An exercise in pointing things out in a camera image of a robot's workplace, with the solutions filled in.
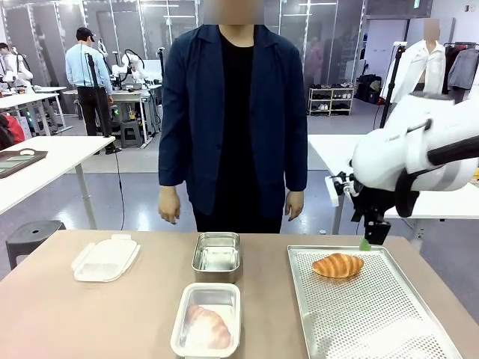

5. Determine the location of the person's left sleeved forearm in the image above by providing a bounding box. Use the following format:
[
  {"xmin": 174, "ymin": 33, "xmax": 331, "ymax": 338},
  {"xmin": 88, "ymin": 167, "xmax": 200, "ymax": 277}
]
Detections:
[{"xmin": 282, "ymin": 123, "xmax": 308, "ymax": 194}]

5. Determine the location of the shallow steel container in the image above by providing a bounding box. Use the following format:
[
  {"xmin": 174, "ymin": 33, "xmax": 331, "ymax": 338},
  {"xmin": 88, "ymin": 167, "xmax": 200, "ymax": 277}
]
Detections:
[{"xmin": 174, "ymin": 286, "xmax": 239, "ymax": 352}]

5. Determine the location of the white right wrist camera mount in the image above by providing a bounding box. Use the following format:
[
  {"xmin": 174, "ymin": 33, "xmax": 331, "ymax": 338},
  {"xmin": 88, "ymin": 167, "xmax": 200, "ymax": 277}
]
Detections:
[{"xmin": 324, "ymin": 174, "xmax": 351, "ymax": 207}]

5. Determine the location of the black round stool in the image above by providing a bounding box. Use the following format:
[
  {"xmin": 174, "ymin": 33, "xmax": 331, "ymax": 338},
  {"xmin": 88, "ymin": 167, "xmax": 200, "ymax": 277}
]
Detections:
[{"xmin": 5, "ymin": 220, "xmax": 67, "ymax": 271}]

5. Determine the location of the long white table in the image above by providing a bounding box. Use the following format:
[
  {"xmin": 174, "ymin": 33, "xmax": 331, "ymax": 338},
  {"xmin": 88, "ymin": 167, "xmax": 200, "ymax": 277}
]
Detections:
[{"xmin": 307, "ymin": 133, "xmax": 479, "ymax": 236}]

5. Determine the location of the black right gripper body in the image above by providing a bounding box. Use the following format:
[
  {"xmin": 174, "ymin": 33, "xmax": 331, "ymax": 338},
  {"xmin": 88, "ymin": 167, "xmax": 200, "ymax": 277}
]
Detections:
[{"xmin": 351, "ymin": 185, "xmax": 394, "ymax": 225}]

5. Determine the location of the person's left hand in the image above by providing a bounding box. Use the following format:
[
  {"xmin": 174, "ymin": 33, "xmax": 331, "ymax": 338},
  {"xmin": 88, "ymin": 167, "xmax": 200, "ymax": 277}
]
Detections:
[{"xmin": 284, "ymin": 191, "xmax": 303, "ymax": 220}]

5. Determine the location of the black tripod with cable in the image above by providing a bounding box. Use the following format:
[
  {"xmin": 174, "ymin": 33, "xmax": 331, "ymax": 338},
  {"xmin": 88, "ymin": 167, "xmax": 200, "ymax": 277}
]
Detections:
[{"xmin": 85, "ymin": 52, "xmax": 123, "ymax": 154}]

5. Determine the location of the person's right hand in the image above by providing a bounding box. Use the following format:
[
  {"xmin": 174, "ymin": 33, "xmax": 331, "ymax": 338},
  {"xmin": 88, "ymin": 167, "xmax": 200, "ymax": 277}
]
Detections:
[{"xmin": 157, "ymin": 185, "xmax": 180, "ymax": 225}]

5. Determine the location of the person in navy jacket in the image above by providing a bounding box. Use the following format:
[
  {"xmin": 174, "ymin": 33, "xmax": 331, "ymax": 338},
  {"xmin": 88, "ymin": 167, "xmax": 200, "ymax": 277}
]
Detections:
[{"xmin": 157, "ymin": 22, "xmax": 308, "ymax": 235}]

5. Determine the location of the black right arm cable sleeve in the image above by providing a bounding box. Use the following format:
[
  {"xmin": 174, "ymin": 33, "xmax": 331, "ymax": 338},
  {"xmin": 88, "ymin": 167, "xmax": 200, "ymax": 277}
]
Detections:
[{"xmin": 395, "ymin": 136, "xmax": 479, "ymax": 218}]

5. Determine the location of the white background desk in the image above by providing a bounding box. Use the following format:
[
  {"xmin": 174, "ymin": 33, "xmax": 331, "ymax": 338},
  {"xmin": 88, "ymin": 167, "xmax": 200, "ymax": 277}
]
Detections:
[{"xmin": 0, "ymin": 85, "xmax": 74, "ymax": 136}]

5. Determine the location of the perforated metal baking tray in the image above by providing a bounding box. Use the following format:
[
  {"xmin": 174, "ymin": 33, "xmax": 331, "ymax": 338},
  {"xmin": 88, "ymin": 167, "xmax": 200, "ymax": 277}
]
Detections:
[{"xmin": 287, "ymin": 245, "xmax": 464, "ymax": 359}]

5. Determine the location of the black tray with white item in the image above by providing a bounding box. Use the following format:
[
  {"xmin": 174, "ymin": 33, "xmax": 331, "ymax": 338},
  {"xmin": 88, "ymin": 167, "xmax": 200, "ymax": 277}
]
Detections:
[{"xmin": 0, "ymin": 148, "xmax": 49, "ymax": 180}]

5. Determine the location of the red garment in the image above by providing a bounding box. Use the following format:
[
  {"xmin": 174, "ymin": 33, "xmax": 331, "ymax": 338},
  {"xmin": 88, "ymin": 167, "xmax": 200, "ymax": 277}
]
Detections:
[{"xmin": 0, "ymin": 114, "xmax": 25, "ymax": 150}]

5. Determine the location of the clothes rack with grey jacket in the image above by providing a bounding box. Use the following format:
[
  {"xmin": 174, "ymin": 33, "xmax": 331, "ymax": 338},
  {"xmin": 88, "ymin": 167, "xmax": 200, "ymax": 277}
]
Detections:
[{"xmin": 443, "ymin": 42, "xmax": 479, "ymax": 102}]

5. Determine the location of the golden croissant bread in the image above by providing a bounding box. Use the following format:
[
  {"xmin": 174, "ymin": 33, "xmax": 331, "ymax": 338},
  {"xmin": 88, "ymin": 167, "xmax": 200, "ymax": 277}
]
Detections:
[
  {"xmin": 312, "ymin": 253, "xmax": 364, "ymax": 279},
  {"xmin": 186, "ymin": 304, "xmax": 232, "ymax": 349}
]

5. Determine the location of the mannequin with white shirt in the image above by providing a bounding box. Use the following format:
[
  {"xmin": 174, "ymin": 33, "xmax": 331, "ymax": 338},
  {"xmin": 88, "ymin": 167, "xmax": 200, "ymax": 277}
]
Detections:
[{"xmin": 381, "ymin": 17, "xmax": 447, "ymax": 99}]

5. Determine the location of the man in light blue shirt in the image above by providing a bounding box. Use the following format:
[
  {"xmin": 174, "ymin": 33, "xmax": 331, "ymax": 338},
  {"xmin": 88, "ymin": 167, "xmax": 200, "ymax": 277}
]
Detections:
[{"xmin": 65, "ymin": 27, "xmax": 114, "ymax": 138}]

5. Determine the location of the translucent plastic lid with clips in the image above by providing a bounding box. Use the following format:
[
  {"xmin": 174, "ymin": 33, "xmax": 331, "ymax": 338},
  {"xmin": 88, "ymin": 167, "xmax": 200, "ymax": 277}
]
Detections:
[{"xmin": 170, "ymin": 282, "xmax": 242, "ymax": 356}]

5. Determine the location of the white table with black tray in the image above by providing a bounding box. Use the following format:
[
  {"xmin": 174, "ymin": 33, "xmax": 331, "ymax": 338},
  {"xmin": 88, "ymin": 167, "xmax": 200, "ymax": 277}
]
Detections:
[{"xmin": 0, "ymin": 135, "xmax": 116, "ymax": 230}]

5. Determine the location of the person's right sleeved forearm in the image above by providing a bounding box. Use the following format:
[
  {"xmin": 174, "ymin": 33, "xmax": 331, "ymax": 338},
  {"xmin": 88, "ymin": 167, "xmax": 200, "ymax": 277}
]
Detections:
[{"xmin": 158, "ymin": 123, "xmax": 188, "ymax": 188}]

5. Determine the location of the black bags pile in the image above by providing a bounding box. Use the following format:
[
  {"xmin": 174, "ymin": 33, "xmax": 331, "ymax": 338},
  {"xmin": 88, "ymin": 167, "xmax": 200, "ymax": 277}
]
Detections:
[{"xmin": 355, "ymin": 73, "xmax": 383, "ymax": 105}]

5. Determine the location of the grey step stool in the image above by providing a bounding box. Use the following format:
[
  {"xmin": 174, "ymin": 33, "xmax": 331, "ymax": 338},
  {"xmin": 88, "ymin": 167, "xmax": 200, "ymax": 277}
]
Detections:
[{"xmin": 120, "ymin": 121, "xmax": 144, "ymax": 149}]

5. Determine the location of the deep steel container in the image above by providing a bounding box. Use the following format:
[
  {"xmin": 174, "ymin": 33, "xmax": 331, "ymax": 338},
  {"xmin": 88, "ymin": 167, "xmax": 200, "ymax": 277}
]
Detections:
[{"xmin": 191, "ymin": 231, "xmax": 241, "ymax": 284}]

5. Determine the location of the white shoe rack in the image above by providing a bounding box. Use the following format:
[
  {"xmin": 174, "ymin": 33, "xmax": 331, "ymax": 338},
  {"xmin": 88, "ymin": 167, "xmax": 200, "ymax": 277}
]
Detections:
[{"xmin": 308, "ymin": 86, "xmax": 355, "ymax": 116}]

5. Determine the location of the black tripod with white top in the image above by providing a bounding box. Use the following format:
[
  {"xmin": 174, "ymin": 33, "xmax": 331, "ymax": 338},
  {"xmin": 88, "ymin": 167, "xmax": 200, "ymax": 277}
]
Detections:
[{"xmin": 378, "ymin": 42, "xmax": 408, "ymax": 130}]

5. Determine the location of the white plastic lid with clips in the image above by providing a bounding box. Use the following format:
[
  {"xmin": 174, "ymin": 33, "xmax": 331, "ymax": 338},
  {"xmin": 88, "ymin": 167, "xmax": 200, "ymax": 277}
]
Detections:
[{"xmin": 70, "ymin": 233, "xmax": 142, "ymax": 282}]

